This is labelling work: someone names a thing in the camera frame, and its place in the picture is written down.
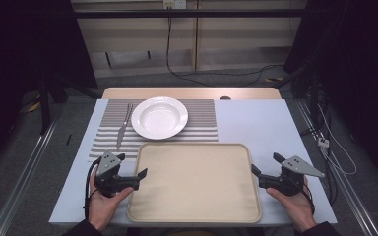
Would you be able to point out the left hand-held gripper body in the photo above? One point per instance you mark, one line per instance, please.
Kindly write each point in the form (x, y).
(109, 165)

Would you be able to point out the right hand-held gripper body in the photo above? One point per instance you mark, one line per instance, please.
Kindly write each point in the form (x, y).
(292, 178)

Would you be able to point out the person's right hand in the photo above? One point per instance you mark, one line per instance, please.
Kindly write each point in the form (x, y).
(298, 209)

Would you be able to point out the person's left hand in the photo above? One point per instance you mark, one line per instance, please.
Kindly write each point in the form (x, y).
(102, 209)

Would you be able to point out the silver table knife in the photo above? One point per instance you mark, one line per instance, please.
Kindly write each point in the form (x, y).
(122, 132)

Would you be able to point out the white power strip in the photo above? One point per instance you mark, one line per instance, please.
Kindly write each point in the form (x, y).
(323, 142)

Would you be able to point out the beige plastic tray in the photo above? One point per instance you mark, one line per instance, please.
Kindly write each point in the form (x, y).
(195, 183)

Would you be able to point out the white deep plate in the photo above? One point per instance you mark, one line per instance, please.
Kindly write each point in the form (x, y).
(159, 118)

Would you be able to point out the grey striped placemat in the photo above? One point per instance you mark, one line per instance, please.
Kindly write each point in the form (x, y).
(203, 123)

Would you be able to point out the black metal stand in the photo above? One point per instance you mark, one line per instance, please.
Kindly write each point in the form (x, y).
(45, 105)

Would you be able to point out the metal floor rail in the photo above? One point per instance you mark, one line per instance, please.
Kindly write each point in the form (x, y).
(344, 183)
(23, 173)

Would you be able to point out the white wall socket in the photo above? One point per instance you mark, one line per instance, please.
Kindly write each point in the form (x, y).
(174, 4)

